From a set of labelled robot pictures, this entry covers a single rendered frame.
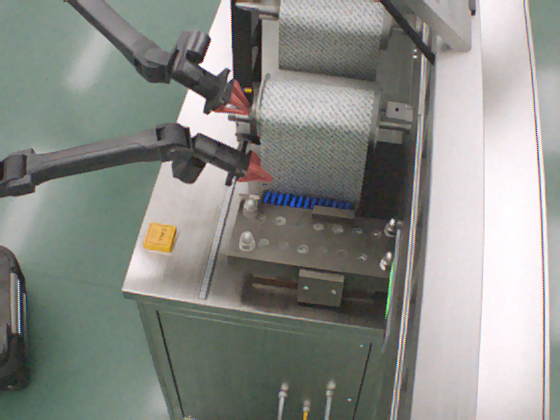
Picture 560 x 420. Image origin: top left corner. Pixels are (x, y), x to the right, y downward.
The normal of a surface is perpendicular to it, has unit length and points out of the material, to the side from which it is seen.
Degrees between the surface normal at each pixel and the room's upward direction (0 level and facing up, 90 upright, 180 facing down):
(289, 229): 0
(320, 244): 0
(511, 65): 0
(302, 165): 90
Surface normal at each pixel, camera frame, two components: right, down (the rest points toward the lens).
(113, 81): 0.01, -0.61
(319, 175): -0.16, 0.79
